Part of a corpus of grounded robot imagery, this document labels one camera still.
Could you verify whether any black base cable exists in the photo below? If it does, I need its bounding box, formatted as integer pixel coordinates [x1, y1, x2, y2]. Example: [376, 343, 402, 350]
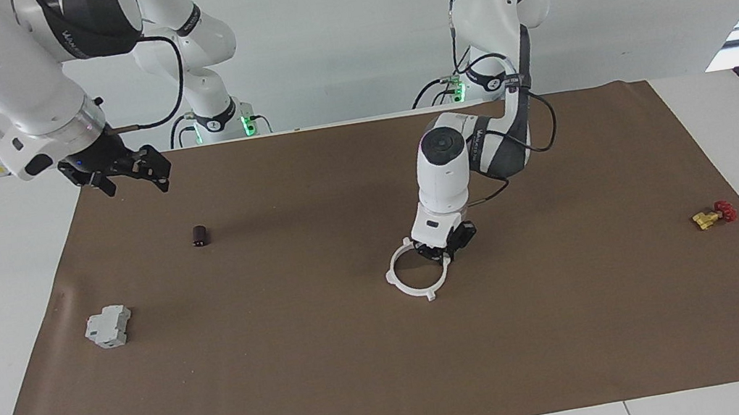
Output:
[404, 39, 479, 111]
[166, 112, 200, 150]

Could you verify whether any brass valve with red handle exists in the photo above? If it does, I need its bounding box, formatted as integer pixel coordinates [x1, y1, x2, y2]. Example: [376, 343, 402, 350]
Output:
[689, 198, 739, 233]

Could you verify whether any brown paper mat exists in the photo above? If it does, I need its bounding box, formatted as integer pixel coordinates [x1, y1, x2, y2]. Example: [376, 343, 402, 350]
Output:
[0, 62, 739, 415]

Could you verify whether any grey circuit breaker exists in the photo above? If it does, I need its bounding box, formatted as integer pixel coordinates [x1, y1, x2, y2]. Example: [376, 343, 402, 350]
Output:
[82, 303, 136, 352]

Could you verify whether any white half ring pipe clamp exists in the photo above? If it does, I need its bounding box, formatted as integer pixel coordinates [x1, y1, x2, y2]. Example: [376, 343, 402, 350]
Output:
[380, 234, 437, 308]
[404, 231, 458, 304]

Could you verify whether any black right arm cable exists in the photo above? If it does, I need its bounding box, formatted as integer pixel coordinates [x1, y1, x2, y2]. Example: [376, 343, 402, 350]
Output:
[95, 31, 191, 136]

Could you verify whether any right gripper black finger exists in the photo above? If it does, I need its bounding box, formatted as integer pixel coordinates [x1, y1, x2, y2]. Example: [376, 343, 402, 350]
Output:
[135, 143, 176, 196]
[57, 156, 118, 205]

